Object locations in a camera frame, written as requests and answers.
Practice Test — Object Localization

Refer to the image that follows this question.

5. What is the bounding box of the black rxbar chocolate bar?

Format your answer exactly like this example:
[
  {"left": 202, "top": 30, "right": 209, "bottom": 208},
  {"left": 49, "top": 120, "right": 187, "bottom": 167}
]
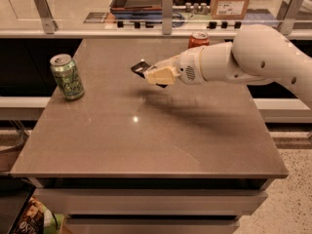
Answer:
[{"left": 130, "top": 60, "right": 169, "bottom": 90}]

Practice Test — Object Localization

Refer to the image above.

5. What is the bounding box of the upper table drawer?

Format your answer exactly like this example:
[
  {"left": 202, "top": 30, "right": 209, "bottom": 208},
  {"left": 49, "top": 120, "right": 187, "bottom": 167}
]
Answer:
[{"left": 35, "top": 189, "right": 267, "bottom": 215}]

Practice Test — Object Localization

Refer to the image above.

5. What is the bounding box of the middle metal glass bracket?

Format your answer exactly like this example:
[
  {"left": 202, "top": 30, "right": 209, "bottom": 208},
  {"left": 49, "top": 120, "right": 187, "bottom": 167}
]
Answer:
[{"left": 162, "top": 0, "right": 173, "bottom": 35}]

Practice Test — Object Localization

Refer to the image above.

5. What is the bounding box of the snack bag on floor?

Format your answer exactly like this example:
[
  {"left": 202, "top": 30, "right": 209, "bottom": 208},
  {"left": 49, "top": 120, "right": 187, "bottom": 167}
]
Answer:
[{"left": 13, "top": 197, "right": 44, "bottom": 234}]

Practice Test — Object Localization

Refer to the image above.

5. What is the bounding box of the cardboard box with label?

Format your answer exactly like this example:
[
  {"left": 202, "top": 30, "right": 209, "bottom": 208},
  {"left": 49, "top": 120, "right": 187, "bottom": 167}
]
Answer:
[{"left": 210, "top": 0, "right": 250, "bottom": 20}]

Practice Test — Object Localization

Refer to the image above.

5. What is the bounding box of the black bin lower left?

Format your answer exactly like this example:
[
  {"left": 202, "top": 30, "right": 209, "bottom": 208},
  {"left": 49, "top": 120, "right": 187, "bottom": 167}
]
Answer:
[{"left": 0, "top": 177, "right": 34, "bottom": 234}]

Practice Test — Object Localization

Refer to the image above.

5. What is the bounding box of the orange Coca-Cola can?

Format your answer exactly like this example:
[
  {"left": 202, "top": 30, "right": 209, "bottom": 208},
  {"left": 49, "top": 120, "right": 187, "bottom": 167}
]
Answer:
[{"left": 188, "top": 31, "right": 210, "bottom": 48}]

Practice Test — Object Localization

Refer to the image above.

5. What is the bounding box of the lower table drawer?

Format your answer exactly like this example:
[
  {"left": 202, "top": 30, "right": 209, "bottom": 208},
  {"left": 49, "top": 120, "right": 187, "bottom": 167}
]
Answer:
[{"left": 65, "top": 218, "right": 239, "bottom": 234}]

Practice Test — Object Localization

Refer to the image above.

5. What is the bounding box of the left metal glass bracket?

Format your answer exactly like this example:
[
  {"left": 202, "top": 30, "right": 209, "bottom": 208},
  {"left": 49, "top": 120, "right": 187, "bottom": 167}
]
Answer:
[{"left": 33, "top": 0, "right": 59, "bottom": 34}]

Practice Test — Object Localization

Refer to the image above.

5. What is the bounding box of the table drawer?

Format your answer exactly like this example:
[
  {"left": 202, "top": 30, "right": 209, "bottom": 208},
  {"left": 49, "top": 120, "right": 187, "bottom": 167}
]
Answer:
[
  {"left": 65, "top": 218, "right": 239, "bottom": 234},
  {"left": 35, "top": 189, "right": 267, "bottom": 215}
]

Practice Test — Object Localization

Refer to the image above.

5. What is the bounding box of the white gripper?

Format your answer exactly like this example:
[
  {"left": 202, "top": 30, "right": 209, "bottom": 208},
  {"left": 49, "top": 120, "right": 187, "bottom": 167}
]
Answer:
[{"left": 143, "top": 47, "right": 206, "bottom": 85}]

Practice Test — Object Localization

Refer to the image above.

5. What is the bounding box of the right metal glass bracket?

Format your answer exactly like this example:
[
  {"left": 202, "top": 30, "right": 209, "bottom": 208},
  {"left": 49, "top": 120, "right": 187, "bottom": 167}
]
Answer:
[{"left": 277, "top": 0, "right": 304, "bottom": 35}]

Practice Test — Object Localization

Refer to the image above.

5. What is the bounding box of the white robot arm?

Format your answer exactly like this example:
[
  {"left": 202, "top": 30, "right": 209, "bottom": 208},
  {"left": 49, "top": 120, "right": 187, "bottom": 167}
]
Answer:
[{"left": 143, "top": 24, "right": 312, "bottom": 107}]

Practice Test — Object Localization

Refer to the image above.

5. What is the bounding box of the metal glass bracket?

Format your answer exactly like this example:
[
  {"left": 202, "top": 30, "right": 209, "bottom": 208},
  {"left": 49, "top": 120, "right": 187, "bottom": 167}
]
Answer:
[
  {"left": 33, "top": 0, "right": 59, "bottom": 34},
  {"left": 162, "top": 0, "right": 173, "bottom": 35},
  {"left": 277, "top": 0, "right": 304, "bottom": 35}
]

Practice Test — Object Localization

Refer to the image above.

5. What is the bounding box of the green soda can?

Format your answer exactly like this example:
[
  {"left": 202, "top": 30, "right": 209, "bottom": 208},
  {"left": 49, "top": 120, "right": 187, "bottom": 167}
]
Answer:
[{"left": 50, "top": 54, "right": 85, "bottom": 100}]

